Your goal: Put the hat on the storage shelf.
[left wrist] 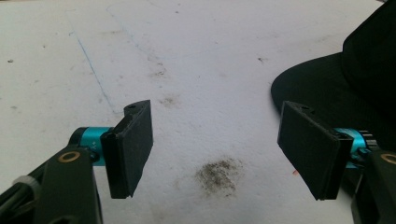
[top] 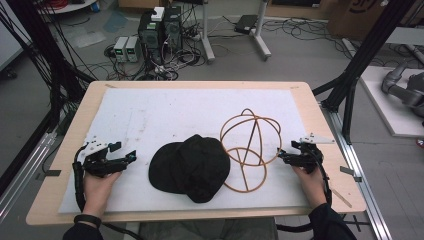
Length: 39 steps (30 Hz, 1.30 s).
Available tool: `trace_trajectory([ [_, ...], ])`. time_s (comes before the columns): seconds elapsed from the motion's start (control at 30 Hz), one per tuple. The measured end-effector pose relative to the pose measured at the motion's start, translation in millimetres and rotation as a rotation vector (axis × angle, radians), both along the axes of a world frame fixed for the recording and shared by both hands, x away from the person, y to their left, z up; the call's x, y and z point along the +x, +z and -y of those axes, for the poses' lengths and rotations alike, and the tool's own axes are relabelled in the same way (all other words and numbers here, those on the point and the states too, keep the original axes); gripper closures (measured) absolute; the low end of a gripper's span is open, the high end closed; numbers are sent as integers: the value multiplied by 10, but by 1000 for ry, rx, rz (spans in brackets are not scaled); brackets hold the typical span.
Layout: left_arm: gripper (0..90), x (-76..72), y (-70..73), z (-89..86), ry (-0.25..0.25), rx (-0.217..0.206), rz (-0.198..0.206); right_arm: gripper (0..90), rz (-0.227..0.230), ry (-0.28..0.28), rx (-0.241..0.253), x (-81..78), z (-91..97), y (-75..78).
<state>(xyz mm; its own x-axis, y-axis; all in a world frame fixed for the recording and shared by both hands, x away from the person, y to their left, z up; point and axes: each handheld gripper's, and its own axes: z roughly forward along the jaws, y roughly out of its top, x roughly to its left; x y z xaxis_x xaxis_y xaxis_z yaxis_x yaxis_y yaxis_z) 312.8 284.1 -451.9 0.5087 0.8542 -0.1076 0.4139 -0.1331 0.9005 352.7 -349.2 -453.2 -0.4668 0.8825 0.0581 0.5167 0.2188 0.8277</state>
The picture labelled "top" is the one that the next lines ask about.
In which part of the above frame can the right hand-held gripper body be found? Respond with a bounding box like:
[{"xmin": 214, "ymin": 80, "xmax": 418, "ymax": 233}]
[{"xmin": 287, "ymin": 132, "xmax": 336, "ymax": 175}]

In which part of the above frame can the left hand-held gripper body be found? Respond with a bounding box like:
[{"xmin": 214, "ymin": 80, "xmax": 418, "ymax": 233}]
[{"xmin": 81, "ymin": 134, "xmax": 129, "ymax": 178}]

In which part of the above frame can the person's left hand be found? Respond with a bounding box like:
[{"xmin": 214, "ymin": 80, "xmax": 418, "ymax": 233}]
[{"xmin": 82, "ymin": 169, "xmax": 123, "ymax": 218}]

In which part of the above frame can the person's right hand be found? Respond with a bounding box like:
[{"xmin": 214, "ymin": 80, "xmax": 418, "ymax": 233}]
[{"xmin": 292, "ymin": 164, "xmax": 330, "ymax": 210}]

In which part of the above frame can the black tape strip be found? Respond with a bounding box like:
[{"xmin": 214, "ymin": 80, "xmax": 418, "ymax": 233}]
[
  {"xmin": 35, "ymin": 169, "xmax": 63, "ymax": 182},
  {"xmin": 339, "ymin": 165, "xmax": 363, "ymax": 183}
]

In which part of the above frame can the thin wooden stick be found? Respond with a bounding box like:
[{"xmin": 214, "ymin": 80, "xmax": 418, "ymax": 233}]
[{"xmin": 331, "ymin": 187, "xmax": 353, "ymax": 209}]

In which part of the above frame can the white table mat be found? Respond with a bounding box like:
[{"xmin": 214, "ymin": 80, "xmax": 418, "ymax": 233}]
[{"xmin": 57, "ymin": 87, "xmax": 313, "ymax": 215}]

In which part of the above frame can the black wristband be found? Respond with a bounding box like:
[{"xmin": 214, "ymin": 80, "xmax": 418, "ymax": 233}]
[{"xmin": 73, "ymin": 213, "xmax": 103, "ymax": 229}]

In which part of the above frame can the black cap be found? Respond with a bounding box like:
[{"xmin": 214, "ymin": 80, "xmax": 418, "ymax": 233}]
[{"xmin": 148, "ymin": 133, "xmax": 232, "ymax": 205}]

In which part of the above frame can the white board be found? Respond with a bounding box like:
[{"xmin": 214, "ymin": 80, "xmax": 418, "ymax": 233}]
[{"xmin": 359, "ymin": 65, "xmax": 424, "ymax": 139}]

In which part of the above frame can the grey power supply unit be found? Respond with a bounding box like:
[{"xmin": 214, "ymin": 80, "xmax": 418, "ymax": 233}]
[
  {"xmin": 125, "ymin": 35, "xmax": 143, "ymax": 63},
  {"xmin": 112, "ymin": 36, "xmax": 130, "ymax": 63}
]

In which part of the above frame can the black computer tower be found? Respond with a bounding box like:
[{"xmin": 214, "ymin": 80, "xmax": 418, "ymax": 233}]
[
  {"xmin": 162, "ymin": 5, "xmax": 184, "ymax": 52},
  {"xmin": 137, "ymin": 11, "xmax": 165, "ymax": 65}
]

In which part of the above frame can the white desk leg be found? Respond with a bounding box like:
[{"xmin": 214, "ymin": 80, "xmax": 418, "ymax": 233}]
[
  {"xmin": 199, "ymin": 0, "xmax": 216, "ymax": 65},
  {"xmin": 253, "ymin": 0, "xmax": 273, "ymax": 62}
]

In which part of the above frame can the flat black box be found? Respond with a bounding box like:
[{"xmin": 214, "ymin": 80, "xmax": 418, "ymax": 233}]
[{"xmin": 233, "ymin": 14, "xmax": 260, "ymax": 35}]

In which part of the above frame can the small white box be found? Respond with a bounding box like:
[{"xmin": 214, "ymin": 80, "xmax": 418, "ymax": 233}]
[{"xmin": 150, "ymin": 6, "xmax": 166, "ymax": 23}]

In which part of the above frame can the brown cardboard box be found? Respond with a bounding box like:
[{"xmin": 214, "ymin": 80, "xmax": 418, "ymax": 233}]
[{"xmin": 327, "ymin": 0, "xmax": 389, "ymax": 42}]

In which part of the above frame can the white round table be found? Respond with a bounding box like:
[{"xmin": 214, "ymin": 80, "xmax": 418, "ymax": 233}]
[{"xmin": 35, "ymin": 0, "xmax": 98, "ymax": 15}]

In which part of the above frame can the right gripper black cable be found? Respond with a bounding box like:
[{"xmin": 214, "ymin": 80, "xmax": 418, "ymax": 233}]
[{"xmin": 275, "ymin": 146, "xmax": 334, "ymax": 234}]

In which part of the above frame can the wooden wire hat frame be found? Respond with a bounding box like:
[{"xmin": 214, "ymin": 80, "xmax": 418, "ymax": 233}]
[{"xmin": 219, "ymin": 107, "xmax": 284, "ymax": 194}]

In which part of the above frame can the aluminium rail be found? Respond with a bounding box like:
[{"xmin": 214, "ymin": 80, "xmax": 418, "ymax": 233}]
[
  {"xmin": 320, "ymin": 102, "xmax": 394, "ymax": 240},
  {"xmin": 0, "ymin": 130, "xmax": 58, "ymax": 224}
]

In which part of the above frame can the tangle of floor cables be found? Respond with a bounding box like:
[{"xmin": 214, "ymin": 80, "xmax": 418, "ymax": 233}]
[{"xmin": 103, "ymin": 33, "xmax": 205, "ymax": 82}]

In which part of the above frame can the black frame post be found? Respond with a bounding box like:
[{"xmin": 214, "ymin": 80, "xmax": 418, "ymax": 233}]
[
  {"xmin": 312, "ymin": 0, "xmax": 418, "ymax": 145},
  {"xmin": 5, "ymin": 0, "xmax": 96, "ymax": 134}
]

